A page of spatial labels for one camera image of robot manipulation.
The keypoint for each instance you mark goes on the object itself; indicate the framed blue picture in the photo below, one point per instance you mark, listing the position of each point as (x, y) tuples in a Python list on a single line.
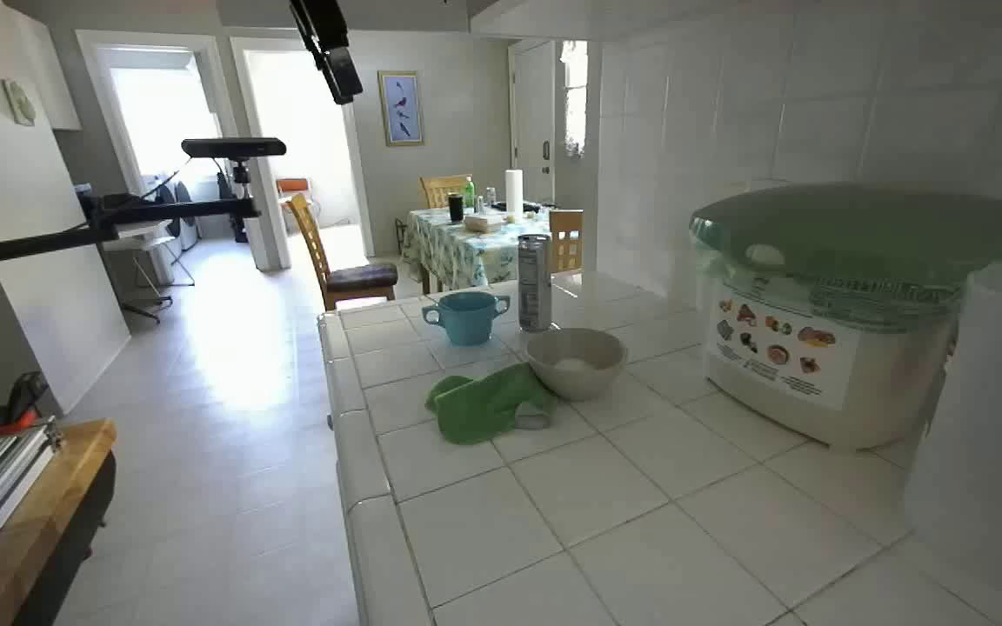
[(402, 108)]

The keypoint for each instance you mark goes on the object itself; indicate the white room door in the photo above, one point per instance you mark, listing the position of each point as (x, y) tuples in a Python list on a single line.
[(534, 115)]

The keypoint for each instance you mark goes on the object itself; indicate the metal mixing bowl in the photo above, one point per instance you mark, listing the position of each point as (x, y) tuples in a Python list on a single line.
[(574, 366)]

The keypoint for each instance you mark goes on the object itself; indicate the dining table floral tablecloth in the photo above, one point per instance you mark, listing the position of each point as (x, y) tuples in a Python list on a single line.
[(453, 248)]

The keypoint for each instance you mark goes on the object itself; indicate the round wall decoration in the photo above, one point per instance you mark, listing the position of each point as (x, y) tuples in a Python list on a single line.
[(18, 101)]

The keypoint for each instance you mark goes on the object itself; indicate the white paper towel roll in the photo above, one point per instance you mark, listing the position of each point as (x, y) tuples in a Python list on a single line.
[(512, 191)]

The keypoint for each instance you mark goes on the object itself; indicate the red and black tool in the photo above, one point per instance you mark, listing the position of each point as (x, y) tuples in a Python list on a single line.
[(21, 401)]

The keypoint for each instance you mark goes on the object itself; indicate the black bar camera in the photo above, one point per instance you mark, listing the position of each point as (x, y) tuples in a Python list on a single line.
[(233, 148)]

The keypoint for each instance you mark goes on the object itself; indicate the wooden chair dark seat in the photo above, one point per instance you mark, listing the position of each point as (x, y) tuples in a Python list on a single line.
[(364, 278)]

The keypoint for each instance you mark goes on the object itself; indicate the wooden chair lattice back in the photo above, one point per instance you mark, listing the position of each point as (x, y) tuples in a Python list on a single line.
[(569, 239)]

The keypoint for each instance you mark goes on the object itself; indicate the green cloth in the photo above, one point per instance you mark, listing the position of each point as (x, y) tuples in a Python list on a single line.
[(486, 403)]

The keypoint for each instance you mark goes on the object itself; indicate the light wooden chair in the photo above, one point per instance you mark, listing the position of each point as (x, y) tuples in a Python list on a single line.
[(438, 190)]

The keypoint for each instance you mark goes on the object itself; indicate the wooden side table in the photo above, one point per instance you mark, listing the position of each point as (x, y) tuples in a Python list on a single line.
[(50, 499)]

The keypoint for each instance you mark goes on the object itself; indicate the tall metal cylinder canister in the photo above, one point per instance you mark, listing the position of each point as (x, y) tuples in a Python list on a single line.
[(534, 282)]

